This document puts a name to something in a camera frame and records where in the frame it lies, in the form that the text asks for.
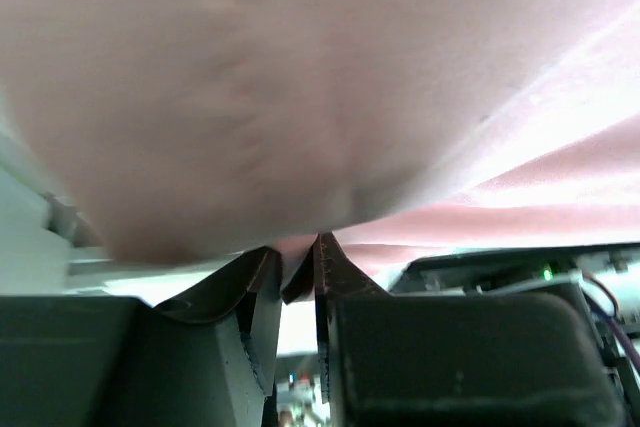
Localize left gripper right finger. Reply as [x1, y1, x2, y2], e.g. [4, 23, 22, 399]
[312, 234, 628, 426]

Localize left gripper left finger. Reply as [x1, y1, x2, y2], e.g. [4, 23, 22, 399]
[1, 248, 281, 426]

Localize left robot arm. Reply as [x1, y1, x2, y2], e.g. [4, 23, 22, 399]
[1, 234, 639, 426]

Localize pink trousers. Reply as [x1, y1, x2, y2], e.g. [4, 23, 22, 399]
[1, 0, 639, 271]

